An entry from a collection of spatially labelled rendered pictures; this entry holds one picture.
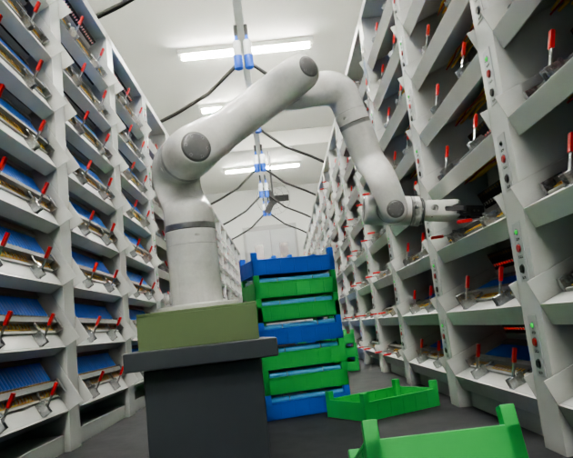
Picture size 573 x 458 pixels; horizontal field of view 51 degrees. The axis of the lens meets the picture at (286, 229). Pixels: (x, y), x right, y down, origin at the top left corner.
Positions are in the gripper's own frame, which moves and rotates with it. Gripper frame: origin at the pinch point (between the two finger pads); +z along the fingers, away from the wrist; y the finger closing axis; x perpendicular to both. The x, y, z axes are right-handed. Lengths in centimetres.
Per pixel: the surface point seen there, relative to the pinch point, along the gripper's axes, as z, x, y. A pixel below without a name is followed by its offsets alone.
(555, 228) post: 1, 13, -49
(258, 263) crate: -63, 12, 37
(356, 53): -19, -108, 127
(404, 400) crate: -16, 55, 22
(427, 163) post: -8.3, -20.1, 21.1
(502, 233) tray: -4.2, 11.3, -32.8
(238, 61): -89, -145, 220
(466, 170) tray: -6.9, -8.0, -15.7
